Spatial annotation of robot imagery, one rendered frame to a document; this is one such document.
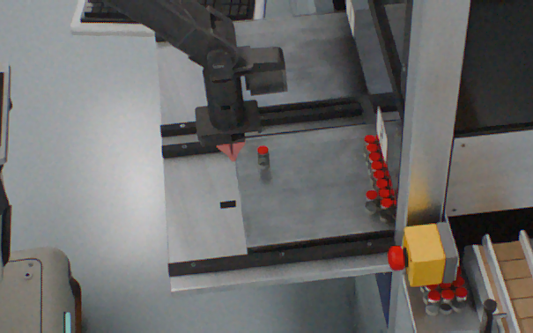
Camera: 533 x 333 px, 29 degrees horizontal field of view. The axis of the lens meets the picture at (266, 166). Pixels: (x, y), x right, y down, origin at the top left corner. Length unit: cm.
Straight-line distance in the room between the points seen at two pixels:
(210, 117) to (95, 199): 153
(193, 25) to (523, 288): 70
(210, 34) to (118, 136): 183
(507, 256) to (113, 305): 139
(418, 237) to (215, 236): 40
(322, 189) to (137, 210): 124
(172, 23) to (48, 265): 128
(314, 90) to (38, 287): 91
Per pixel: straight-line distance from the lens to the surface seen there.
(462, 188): 167
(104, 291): 292
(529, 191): 171
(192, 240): 186
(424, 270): 166
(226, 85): 155
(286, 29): 224
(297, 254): 180
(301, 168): 195
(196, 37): 149
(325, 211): 188
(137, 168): 319
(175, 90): 213
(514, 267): 177
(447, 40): 143
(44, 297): 259
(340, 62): 216
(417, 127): 153
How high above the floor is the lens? 234
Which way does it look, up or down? 48 degrees down
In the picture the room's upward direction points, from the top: 4 degrees counter-clockwise
